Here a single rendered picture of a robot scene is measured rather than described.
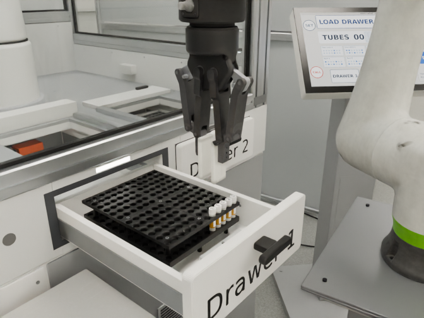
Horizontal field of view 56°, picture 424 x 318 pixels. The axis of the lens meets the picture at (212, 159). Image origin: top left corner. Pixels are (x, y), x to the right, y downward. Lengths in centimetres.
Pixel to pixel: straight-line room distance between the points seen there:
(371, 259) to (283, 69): 164
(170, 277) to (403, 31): 57
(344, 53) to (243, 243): 93
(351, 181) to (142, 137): 94
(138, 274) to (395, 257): 46
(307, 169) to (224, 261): 191
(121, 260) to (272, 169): 195
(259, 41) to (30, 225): 71
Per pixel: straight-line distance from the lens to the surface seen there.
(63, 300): 77
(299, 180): 247
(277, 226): 65
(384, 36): 82
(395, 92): 82
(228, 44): 56
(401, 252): 81
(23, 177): 71
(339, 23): 144
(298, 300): 185
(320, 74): 132
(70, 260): 83
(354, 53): 140
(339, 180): 155
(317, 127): 233
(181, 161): 91
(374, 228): 93
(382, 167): 78
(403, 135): 76
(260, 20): 110
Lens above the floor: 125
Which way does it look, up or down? 23 degrees down
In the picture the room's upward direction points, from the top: straight up
